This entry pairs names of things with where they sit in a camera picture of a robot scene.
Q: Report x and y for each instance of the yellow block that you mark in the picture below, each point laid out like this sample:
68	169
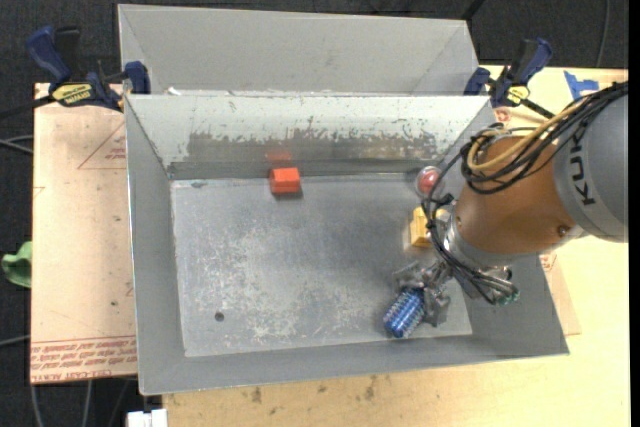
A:
419	230

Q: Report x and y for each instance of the brown cardboard board red print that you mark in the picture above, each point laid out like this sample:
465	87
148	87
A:
80	215

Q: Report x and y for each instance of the grey metal bin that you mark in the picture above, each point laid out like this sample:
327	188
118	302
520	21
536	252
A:
300	265

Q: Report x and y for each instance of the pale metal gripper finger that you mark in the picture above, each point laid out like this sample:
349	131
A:
412	276
436	307

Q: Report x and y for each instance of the clear ball with red core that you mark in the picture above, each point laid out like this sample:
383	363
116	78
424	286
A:
428	181

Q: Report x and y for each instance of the blue ribbed roller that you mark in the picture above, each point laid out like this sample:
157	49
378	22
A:
401	315

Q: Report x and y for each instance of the orange-red block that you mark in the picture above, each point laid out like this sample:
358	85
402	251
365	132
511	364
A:
285	180

